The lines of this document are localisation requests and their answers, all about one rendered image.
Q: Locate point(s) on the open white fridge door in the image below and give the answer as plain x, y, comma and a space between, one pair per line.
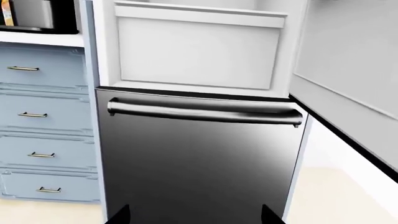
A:
345, 88

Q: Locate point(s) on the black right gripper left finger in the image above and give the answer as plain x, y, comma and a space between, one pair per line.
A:
120, 217

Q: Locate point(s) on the light blue drawer cabinet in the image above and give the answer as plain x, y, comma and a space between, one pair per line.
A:
46, 121

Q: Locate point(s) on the white fridge crisper drawer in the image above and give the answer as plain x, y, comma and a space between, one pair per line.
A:
199, 46

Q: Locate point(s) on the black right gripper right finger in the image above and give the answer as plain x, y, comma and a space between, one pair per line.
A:
270, 215

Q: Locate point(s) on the stainless steel freezer drawer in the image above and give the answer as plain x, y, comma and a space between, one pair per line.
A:
199, 163

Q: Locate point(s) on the white fridge body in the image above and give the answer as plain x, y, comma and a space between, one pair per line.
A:
199, 23

